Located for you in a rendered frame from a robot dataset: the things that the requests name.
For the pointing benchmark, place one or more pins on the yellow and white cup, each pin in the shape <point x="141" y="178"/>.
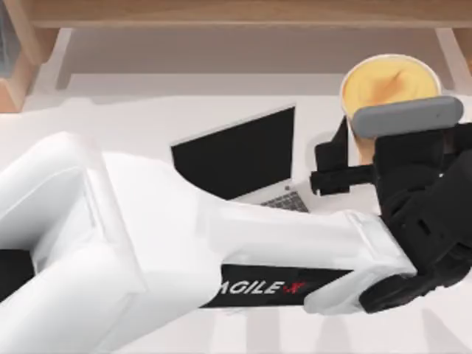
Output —
<point x="387" y="79"/>

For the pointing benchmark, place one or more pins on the pale grey rounded box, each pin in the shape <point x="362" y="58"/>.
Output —
<point x="405" y="116"/>

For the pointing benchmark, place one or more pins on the silver laptop with black screen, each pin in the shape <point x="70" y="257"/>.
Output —
<point x="236" y="155"/>

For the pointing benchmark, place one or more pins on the pale drawer with grey inside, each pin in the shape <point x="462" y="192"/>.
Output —
<point x="221" y="51"/>

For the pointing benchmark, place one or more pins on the wooden cupboard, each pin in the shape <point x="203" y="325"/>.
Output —
<point x="236" y="13"/>

